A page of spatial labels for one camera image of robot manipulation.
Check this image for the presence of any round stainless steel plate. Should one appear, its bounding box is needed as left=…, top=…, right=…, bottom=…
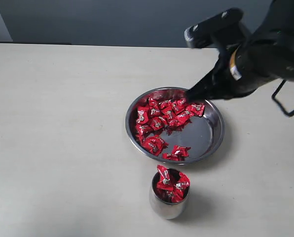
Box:
left=125, top=87, right=224, bottom=165

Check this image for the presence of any stainless steel cup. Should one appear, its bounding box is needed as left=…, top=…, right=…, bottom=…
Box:
left=149, top=172, right=190, bottom=220

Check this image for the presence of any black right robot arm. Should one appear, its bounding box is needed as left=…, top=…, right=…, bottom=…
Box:
left=184, top=0, right=294, bottom=102

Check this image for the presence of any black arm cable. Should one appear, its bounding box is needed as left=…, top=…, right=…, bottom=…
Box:
left=271, top=79, right=294, bottom=118

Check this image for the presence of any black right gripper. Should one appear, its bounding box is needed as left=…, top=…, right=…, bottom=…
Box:
left=185, top=49, right=240, bottom=102

